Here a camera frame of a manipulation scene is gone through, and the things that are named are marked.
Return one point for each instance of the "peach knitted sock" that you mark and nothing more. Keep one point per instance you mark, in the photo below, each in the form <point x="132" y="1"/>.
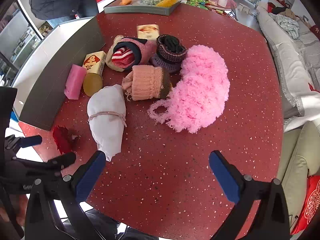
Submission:
<point x="147" y="82"/>

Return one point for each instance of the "cream tissue pack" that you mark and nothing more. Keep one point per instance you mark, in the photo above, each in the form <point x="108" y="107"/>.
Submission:
<point x="95" y="61"/>
<point x="148" y="31"/>

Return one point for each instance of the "beige cloth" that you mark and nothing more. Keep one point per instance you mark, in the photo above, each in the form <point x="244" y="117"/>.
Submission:
<point x="109" y="61"/>

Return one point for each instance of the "pink fluffy scarf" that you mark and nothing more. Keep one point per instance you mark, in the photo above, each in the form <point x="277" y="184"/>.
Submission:
<point x="200" y="90"/>

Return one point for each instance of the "red patterned cushion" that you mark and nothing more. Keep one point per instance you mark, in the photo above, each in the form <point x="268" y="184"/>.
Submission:
<point x="308" y="205"/>

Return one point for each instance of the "red white striped cloth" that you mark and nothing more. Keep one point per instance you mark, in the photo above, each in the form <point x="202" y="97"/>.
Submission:
<point x="122" y="56"/>

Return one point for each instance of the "cream armchair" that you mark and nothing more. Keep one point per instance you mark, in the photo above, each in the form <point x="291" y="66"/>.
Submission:
<point x="297" y="155"/>

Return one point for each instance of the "pink sponge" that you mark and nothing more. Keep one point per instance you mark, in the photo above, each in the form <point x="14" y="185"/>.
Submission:
<point x="74" y="83"/>

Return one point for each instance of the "red printed cushion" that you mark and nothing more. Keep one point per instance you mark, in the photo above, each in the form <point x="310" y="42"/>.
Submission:
<point x="316" y="32"/>

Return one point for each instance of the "purple knitted bootie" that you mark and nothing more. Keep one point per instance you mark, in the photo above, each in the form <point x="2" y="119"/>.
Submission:
<point x="170" y="52"/>

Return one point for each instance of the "pink knitted hat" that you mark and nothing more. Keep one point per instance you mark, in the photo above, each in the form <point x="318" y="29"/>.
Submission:
<point x="146" y="50"/>

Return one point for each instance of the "pale crumpled clothes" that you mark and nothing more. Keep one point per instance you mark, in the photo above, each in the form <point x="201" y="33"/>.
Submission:
<point x="288" y="25"/>

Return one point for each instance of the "round red cluttered table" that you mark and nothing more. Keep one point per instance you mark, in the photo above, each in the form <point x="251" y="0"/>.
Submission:
<point x="215" y="5"/>

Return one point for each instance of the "grey tray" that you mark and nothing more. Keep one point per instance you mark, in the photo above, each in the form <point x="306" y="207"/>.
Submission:
<point x="140" y="10"/>

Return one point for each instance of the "grey cardboard box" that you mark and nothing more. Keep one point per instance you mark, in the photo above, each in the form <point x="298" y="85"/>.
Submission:
<point x="62" y="62"/>

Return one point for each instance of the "red cloth flower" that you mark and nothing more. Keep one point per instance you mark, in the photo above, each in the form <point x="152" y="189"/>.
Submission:
<point x="62" y="138"/>

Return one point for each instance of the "white sofa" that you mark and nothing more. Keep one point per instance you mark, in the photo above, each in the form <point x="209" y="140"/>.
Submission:
<point x="282" y="55"/>

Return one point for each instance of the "orange plush toy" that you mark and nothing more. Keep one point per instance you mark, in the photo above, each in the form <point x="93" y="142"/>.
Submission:
<point x="125" y="0"/>

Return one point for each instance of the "white cloth bundle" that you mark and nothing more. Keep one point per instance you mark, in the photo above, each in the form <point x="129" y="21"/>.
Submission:
<point x="106" y="120"/>

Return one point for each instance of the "glass cabinet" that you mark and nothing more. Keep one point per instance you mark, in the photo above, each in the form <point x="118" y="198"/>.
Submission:
<point x="15" y="37"/>

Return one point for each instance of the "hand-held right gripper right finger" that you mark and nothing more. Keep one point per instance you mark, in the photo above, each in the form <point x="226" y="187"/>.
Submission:
<point x="224" y="177"/>

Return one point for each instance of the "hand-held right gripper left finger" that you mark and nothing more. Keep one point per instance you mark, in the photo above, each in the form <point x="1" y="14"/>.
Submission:
<point x="90" y="175"/>

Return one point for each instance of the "yellow round sponge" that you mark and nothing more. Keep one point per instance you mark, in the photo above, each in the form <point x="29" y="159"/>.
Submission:
<point x="92" y="85"/>

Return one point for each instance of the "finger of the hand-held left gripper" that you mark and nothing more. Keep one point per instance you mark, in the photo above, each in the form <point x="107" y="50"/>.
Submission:
<point x="62" y="160"/>
<point x="30" y="141"/>

